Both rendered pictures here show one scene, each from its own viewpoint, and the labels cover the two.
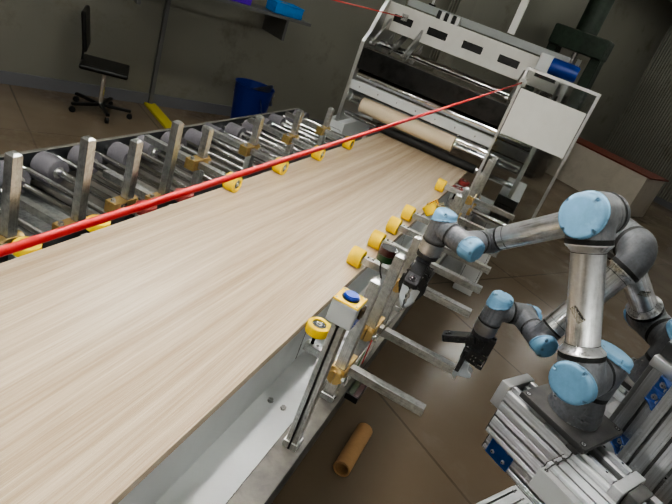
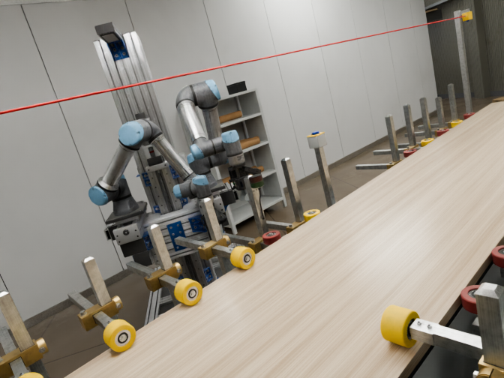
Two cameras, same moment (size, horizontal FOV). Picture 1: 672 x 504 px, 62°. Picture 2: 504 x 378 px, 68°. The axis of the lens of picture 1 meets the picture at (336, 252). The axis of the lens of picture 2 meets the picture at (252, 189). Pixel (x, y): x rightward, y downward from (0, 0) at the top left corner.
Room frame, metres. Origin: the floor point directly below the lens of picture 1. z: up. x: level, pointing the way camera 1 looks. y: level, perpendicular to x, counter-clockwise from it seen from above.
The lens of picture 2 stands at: (3.02, 0.79, 1.51)
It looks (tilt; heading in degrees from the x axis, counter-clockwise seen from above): 14 degrees down; 217
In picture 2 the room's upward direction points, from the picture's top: 16 degrees counter-clockwise
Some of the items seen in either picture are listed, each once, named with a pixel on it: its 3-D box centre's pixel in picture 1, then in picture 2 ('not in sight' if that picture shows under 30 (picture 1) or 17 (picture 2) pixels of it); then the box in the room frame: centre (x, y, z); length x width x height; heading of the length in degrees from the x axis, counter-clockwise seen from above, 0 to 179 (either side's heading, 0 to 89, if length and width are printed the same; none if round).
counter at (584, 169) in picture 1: (594, 171); not in sight; (9.94, -3.71, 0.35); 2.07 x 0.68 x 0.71; 43
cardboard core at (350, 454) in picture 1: (353, 448); not in sight; (1.97, -0.40, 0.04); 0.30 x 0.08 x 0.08; 165
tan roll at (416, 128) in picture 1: (430, 134); not in sight; (4.35, -0.36, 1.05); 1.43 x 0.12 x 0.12; 75
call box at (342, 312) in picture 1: (346, 309); (316, 141); (1.20, -0.07, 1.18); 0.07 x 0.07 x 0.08; 75
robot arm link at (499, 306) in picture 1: (497, 308); (201, 187); (1.64, -0.56, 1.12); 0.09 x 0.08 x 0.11; 108
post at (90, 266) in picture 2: not in sight; (112, 319); (2.41, -0.40, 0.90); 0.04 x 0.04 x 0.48; 75
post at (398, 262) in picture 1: (376, 311); (261, 224); (1.69, -0.21, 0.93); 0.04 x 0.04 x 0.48; 75
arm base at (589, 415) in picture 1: (581, 398); (203, 179); (1.36, -0.80, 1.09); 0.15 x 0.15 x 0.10
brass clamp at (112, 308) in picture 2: not in sight; (101, 312); (2.44, -0.41, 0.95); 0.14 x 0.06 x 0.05; 165
